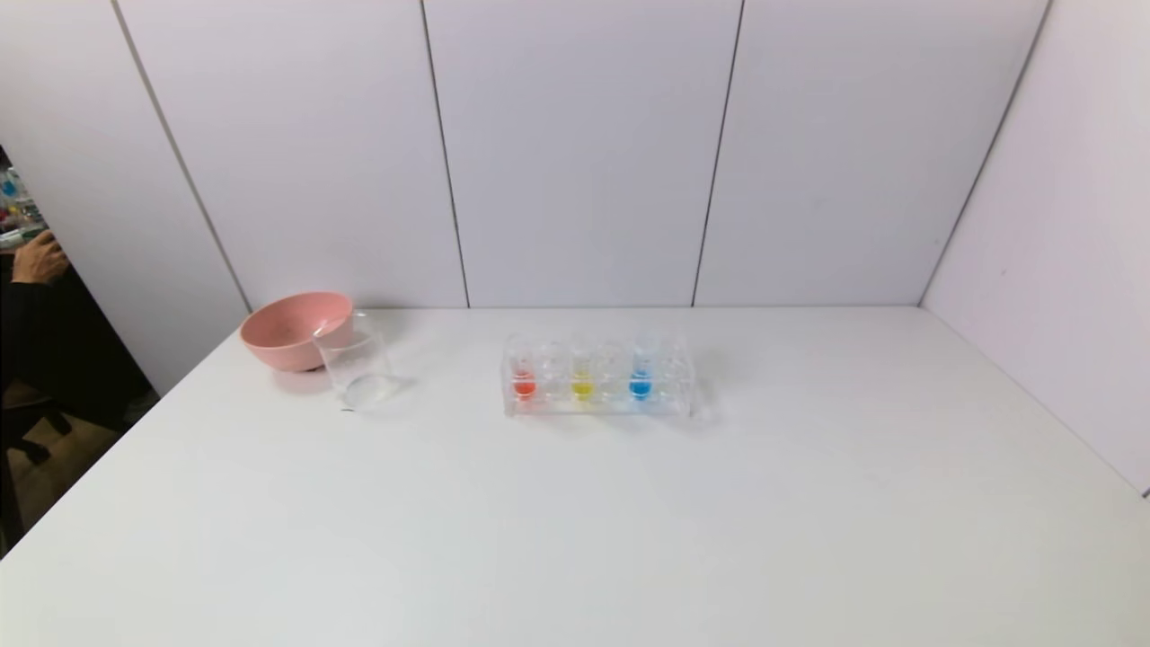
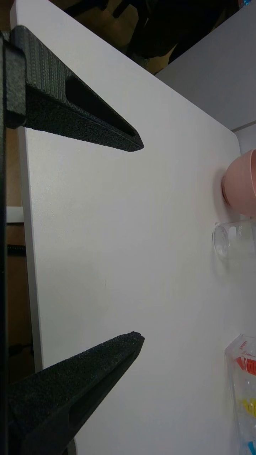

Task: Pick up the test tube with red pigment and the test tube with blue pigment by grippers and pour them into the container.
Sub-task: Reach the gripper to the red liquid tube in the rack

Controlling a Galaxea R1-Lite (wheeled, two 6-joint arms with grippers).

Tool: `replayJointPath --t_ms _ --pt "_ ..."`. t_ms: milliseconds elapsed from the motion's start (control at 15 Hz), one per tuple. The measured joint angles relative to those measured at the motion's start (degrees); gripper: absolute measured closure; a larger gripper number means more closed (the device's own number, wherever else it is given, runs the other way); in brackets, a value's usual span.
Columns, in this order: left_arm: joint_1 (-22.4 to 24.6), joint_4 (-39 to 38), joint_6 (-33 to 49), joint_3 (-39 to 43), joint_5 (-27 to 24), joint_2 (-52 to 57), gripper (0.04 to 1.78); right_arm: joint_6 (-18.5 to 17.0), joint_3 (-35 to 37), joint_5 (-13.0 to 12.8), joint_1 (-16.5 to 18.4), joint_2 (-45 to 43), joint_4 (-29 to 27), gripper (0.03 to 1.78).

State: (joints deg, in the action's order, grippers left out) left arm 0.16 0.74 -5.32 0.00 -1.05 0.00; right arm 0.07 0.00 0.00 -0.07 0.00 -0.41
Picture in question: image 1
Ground bystander's bare hand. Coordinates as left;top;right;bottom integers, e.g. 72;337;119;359
11;230;70;285

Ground test tube with red pigment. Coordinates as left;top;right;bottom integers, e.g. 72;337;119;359
510;334;538;402

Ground bystander's black sleeved forearm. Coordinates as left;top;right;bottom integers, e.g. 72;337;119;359
0;274;57;360

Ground test tube with yellow pigment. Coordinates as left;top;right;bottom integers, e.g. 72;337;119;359
571;337;596;403

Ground clear acrylic test tube rack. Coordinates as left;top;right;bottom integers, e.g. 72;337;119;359
501;332;717;421

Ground test tube with blue pigment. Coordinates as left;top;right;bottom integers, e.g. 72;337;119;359
629;334;655;402

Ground cluttered background shelf items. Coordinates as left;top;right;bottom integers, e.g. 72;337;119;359
0;148;48;251

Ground black background furniture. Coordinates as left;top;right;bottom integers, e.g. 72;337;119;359
0;265;155;434

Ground pink plastic bowl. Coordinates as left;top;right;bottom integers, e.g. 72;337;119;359
239;290;354;372

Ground clear glass beaker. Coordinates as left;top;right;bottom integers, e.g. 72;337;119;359
312;312;399;412

